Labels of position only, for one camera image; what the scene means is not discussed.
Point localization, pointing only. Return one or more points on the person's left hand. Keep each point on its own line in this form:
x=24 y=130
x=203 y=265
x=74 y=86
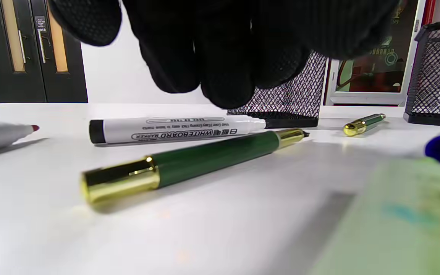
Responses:
x=224 y=46

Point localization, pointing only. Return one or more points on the dark green gold-trim pen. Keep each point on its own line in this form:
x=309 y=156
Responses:
x=369 y=121
x=212 y=156

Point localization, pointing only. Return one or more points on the white marker black end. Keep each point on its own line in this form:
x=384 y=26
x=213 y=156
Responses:
x=128 y=131

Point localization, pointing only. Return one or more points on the yellow-green highlighter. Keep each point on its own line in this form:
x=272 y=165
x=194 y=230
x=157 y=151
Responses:
x=403 y=221

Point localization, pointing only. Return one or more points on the red wall pipe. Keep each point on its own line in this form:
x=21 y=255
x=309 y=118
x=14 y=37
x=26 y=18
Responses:
x=429 y=11

